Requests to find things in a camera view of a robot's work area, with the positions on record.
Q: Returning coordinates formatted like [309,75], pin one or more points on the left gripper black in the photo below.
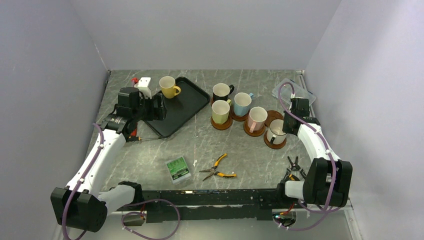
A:
[158,113]

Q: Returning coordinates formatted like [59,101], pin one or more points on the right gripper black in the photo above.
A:
[285,128]

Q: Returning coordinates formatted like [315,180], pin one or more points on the yellow mug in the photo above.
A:
[168,87]

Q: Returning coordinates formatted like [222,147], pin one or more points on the white ribbed mug black handle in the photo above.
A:
[275,134]

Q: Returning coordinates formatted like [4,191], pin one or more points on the pink mug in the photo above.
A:
[256,119]

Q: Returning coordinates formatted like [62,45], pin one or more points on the blue mug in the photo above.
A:
[242,103]

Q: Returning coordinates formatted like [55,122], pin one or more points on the green mug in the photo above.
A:
[220,111]

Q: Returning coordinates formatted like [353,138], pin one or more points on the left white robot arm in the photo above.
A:
[80,204]

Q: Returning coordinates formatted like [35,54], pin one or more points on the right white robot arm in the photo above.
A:
[328,180]

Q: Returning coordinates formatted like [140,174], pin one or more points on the clear plastic organizer box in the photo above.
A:
[283,91]

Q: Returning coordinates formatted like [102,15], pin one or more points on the black plastic tray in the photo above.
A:
[181,108]

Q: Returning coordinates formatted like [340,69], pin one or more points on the black yellow screwdriver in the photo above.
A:
[141,139]

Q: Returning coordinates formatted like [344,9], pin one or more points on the green screw bit box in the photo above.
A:
[178,169]

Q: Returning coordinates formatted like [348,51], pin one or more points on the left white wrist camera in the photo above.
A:
[142,84]

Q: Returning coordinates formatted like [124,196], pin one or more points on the black handled cutters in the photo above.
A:
[294,167]

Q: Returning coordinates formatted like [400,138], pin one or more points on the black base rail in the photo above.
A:
[260,204]

